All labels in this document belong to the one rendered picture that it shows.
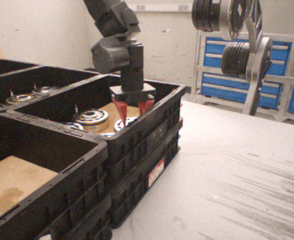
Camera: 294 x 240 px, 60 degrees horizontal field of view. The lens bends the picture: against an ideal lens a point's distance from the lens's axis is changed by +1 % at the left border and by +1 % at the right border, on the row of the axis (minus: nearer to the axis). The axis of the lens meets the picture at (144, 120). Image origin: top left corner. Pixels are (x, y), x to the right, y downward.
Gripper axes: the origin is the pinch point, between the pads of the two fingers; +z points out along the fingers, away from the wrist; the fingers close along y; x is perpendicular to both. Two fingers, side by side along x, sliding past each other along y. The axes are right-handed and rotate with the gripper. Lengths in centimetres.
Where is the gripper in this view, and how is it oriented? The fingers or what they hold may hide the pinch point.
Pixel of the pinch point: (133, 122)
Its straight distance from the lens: 66.1
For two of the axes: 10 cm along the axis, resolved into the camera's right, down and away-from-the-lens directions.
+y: 9.3, -1.5, 3.4
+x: -3.7, -3.6, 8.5
